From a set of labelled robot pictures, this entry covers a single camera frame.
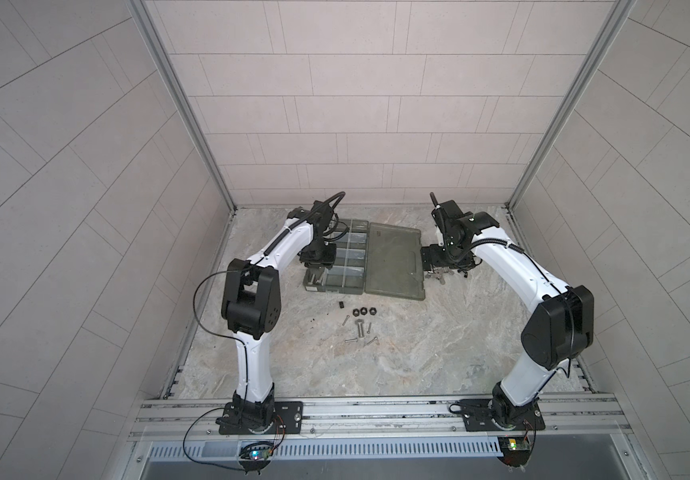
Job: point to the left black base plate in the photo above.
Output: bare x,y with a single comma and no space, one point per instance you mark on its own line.
245,418

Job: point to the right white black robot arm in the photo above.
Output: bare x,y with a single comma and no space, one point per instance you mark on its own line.
561,316

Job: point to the left controller board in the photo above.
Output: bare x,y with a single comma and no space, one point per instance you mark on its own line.
257,451

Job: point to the right controller board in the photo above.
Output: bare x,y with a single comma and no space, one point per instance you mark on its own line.
516,451

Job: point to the clear compartment organizer box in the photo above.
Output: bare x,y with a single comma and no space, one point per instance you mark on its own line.
348,272

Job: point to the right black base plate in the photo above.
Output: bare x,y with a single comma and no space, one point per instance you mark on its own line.
480,415

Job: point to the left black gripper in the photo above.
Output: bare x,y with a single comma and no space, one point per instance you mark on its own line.
327,261

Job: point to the controller board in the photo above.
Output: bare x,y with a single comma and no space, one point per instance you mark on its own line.
257,451
516,451

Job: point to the pile of wing nuts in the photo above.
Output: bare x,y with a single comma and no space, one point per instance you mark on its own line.
441,274

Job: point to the pile of silver screws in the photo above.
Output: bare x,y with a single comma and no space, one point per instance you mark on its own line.
365,333

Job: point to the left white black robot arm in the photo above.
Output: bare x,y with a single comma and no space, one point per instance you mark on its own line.
252,305

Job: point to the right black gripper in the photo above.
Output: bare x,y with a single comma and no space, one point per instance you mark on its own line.
434,260

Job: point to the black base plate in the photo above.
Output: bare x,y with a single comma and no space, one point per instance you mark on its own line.
245,418
480,415

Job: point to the aluminium mounting rail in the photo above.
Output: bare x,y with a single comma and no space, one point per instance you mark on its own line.
402,416

